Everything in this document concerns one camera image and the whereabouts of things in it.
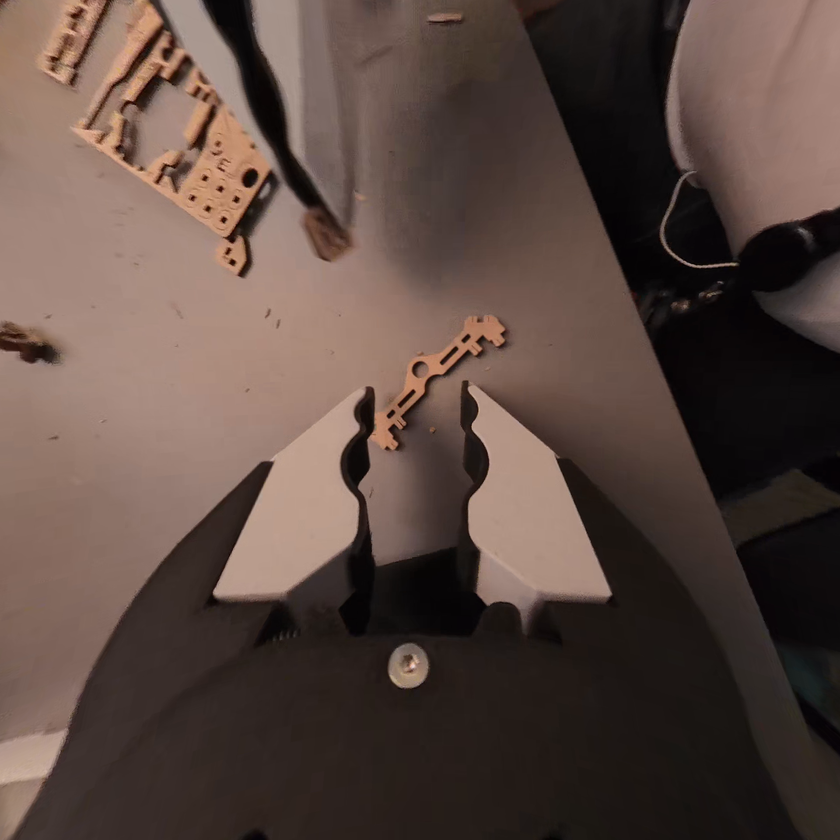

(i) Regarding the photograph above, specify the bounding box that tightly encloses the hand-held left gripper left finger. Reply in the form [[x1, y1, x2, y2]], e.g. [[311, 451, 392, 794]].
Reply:
[[211, 386, 378, 634]]

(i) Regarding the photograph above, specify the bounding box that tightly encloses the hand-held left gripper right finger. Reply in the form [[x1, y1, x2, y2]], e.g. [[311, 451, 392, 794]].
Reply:
[[458, 379, 614, 634]]

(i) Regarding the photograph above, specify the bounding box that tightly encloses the white cord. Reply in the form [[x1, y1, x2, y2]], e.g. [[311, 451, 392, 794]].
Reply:
[[658, 169, 740, 270]]

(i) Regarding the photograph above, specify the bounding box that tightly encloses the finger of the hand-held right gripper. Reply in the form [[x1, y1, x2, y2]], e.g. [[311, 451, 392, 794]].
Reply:
[[282, 0, 360, 228], [200, 0, 339, 225]]

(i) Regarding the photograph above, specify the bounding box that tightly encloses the large punched wooden parts sheet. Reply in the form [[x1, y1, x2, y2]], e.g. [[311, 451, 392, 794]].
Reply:
[[71, 0, 274, 239]]

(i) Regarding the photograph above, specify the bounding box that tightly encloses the dark box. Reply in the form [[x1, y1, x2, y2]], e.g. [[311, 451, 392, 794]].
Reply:
[[735, 512, 840, 756]]

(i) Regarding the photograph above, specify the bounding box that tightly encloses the small wooden model piece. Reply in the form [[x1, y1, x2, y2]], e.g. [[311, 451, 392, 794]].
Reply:
[[303, 210, 353, 261]]

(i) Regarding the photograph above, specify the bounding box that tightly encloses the small punched wooden parts sheet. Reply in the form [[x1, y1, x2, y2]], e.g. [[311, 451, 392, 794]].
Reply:
[[38, 0, 114, 86]]

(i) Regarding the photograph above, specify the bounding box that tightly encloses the long slotted wooden model bar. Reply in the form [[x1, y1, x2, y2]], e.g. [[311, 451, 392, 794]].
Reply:
[[371, 315, 508, 452]]

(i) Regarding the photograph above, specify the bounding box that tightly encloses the black strap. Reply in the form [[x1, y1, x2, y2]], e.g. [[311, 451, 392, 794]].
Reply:
[[737, 206, 840, 294]]

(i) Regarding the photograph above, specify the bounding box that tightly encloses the dark wooden scrap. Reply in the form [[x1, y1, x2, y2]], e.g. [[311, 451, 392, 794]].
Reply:
[[0, 320, 61, 366]]

